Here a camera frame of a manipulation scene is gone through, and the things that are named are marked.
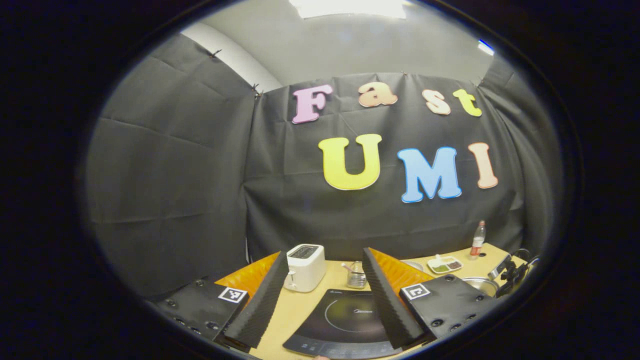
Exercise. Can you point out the white divided bean dish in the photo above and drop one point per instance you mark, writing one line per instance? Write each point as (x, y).
(445, 265)

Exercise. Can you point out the red checked straw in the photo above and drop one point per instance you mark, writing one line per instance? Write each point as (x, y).
(346, 267)

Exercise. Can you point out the black backdrop cloth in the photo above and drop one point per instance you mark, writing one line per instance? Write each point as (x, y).
(200, 175)

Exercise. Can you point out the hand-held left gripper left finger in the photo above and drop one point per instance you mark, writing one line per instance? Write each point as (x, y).
(262, 310)

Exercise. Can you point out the black induction cooktop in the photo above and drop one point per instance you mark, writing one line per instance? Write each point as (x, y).
(345, 320)

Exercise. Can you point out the clear bottle with red label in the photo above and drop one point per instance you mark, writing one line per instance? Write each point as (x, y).
(477, 242)

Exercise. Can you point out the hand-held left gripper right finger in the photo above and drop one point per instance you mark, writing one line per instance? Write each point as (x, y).
(387, 305)

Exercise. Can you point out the white toaster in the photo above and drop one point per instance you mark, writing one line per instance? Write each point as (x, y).
(305, 270)

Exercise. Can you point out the ceiling light panel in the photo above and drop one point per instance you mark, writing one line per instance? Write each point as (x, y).
(350, 7)

